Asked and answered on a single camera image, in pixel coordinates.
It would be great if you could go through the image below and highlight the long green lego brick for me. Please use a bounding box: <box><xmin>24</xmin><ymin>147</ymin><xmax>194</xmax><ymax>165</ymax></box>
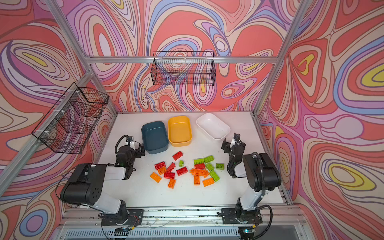
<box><xmin>210</xmin><ymin>170</ymin><xmax>220</xmax><ymax>182</ymax></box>

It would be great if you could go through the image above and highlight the red lego brick centre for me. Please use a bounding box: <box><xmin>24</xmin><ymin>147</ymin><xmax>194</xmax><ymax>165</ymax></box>
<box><xmin>177</xmin><ymin>167</ymin><xmax>188</xmax><ymax>176</ymax></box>

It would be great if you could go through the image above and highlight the yellow plastic bin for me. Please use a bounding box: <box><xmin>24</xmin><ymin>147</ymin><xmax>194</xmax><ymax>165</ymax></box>
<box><xmin>168</xmin><ymin>116</ymin><xmax>193</xmax><ymax>147</ymax></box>

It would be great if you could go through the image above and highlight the red lego brick bottom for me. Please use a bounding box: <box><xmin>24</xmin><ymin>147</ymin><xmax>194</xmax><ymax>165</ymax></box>
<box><xmin>164</xmin><ymin>172</ymin><xmax>176</xmax><ymax>179</ymax></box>

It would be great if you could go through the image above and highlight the red lego brick left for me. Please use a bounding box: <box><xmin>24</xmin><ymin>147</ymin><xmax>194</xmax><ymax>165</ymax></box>
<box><xmin>155</xmin><ymin>161</ymin><xmax>166</xmax><ymax>170</ymax></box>

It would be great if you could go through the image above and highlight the black wire basket left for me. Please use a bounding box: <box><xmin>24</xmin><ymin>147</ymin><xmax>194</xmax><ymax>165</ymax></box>
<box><xmin>32</xmin><ymin>83</ymin><xmax>109</xmax><ymax>155</ymax></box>

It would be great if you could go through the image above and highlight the black wire basket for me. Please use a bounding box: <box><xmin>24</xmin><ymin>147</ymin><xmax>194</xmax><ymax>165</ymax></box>
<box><xmin>32</xmin><ymin>83</ymin><xmax>109</xmax><ymax>155</ymax></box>
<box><xmin>151</xmin><ymin>51</ymin><xmax>216</xmax><ymax>86</ymax></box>

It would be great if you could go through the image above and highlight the black wire basket back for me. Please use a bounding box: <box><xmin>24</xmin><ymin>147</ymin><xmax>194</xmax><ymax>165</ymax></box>
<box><xmin>151</xmin><ymin>51</ymin><xmax>216</xmax><ymax>86</ymax></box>

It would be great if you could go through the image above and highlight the small orange lego brick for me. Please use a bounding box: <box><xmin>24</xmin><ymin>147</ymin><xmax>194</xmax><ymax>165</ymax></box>
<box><xmin>158</xmin><ymin>167</ymin><xmax>167</xmax><ymax>176</ymax></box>

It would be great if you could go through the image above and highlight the green lego brick top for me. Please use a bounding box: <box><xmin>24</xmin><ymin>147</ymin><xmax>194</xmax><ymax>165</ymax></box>
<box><xmin>194</xmin><ymin>158</ymin><xmax>205</xmax><ymax>165</ymax></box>

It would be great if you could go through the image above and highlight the red lego brick right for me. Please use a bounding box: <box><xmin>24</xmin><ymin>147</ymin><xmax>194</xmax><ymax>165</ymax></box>
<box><xmin>195</xmin><ymin>163</ymin><xmax>206</xmax><ymax>170</ymax></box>

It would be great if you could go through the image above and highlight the red lego brick far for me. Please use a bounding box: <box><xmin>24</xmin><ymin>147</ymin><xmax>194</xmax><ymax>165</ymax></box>
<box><xmin>172</xmin><ymin>151</ymin><xmax>183</xmax><ymax>161</ymax></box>

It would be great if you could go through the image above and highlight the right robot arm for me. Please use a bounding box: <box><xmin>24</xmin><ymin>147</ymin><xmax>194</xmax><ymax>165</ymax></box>
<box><xmin>218</xmin><ymin>134</ymin><xmax>282</xmax><ymax>225</ymax></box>

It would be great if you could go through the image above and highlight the white plastic bin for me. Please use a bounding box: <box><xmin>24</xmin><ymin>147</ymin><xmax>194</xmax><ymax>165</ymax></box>
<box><xmin>196</xmin><ymin>113</ymin><xmax>231</xmax><ymax>141</ymax></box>

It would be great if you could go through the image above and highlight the orange lego chassis plate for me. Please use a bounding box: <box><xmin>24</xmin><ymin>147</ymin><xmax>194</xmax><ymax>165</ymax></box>
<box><xmin>190</xmin><ymin>169</ymin><xmax>210</xmax><ymax>178</ymax></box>

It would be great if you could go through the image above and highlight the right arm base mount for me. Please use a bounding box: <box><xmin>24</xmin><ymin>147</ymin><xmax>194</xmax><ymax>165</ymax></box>
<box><xmin>217</xmin><ymin>208</ymin><xmax>263</xmax><ymax>226</ymax></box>

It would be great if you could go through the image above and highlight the orange lego brick bottom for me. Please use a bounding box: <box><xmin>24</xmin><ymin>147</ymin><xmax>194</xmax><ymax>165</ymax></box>
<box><xmin>168</xmin><ymin>179</ymin><xmax>176</xmax><ymax>189</ymax></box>

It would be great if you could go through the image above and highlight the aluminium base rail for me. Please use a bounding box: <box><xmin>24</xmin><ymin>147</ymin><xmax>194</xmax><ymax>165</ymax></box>
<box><xmin>52</xmin><ymin>205</ymin><xmax>314</xmax><ymax>240</ymax></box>

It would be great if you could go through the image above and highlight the dark teal plastic bin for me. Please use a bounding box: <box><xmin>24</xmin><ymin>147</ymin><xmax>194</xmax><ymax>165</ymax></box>
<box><xmin>141</xmin><ymin>121</ymin><xmax>169</xmax><ymax>155</ymax></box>

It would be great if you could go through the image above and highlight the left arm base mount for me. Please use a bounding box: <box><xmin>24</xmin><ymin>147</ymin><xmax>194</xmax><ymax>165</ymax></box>
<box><xmin>99</xmin><ymin>209</ymin><xmax>144</xmax><ymax>227</ymax></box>

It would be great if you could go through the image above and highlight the red lego brick upright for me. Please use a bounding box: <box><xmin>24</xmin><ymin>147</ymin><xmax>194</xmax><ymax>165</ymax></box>
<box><xmin>166</xmin><ymin>163</ymin><xmax>176</xmax><ymax>172</ymax></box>

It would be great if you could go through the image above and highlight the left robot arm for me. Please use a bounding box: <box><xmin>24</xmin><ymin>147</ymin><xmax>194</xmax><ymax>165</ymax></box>
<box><xmin>59</xmin><ymin>140</ymin><xmax>145</xmax><ymax>228</ymax></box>

